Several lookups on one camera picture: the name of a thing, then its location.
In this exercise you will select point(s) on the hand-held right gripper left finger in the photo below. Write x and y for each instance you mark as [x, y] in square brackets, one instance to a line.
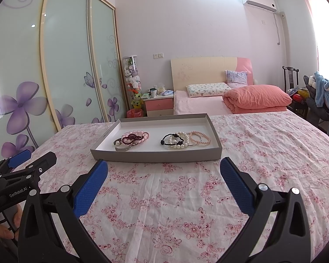
[90, 189]

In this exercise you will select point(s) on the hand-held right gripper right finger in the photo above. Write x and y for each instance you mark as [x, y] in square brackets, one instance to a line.
[237, 186]

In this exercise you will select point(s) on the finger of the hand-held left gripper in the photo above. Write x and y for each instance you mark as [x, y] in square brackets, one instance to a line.
[43, 160]
[19, 157]

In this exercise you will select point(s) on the wide silver cuff bangle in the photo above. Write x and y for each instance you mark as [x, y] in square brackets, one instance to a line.
[123, 148]

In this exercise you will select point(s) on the thin silver bangle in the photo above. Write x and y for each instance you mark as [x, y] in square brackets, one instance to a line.
[191, 143]

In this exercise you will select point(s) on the grey shallow cardboard box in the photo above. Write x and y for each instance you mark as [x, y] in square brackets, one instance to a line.
[153, 142]

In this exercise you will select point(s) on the person's left hand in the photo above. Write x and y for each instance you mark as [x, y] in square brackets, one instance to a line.
[0, 228]

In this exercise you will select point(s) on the red basket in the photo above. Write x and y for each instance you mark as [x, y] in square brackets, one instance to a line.
[134, 113]

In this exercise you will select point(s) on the pink mattress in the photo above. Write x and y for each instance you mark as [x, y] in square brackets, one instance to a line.
[197, 105]

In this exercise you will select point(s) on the folded salmon quilt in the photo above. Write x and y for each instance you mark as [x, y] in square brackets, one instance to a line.
[257, 97]

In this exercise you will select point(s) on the patterned flat pillow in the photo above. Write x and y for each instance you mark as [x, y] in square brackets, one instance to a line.
[208, 89]

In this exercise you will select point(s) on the floral sliding door wardrobe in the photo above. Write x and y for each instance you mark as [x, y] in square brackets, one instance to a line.
[65, 60]

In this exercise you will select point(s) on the small lilac pillow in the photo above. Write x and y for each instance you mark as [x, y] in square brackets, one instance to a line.
[235, 79]

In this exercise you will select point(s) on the pink nightstand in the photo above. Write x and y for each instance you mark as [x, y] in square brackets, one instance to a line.
[157, 105]

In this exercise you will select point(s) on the grey office chair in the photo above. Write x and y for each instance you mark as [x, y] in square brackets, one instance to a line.
[315, 109]

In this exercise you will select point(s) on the colourful plush toys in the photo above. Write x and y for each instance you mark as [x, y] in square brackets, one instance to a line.
[300, 96]

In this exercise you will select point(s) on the clear tube of plush toys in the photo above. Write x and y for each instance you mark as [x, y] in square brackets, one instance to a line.
[131, 82]

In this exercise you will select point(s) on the blue tissue pack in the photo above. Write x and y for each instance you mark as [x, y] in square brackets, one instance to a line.
[166, 93]

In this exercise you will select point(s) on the dark wooden chair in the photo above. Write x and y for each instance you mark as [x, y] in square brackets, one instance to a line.
[289, 79]

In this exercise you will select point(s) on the beige and pink headboard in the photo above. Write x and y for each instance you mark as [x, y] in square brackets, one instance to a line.
[203, 71]

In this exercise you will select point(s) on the blue plush robe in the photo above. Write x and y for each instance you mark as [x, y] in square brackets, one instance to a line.
[326, 93]

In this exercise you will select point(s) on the white air conditioner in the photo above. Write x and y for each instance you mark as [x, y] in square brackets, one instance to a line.
[257, 0]

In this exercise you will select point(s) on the pink curtain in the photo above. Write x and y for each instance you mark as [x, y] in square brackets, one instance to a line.
[311, 5]

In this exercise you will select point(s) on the white wall socket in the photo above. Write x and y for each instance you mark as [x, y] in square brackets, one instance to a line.
[158, 56]

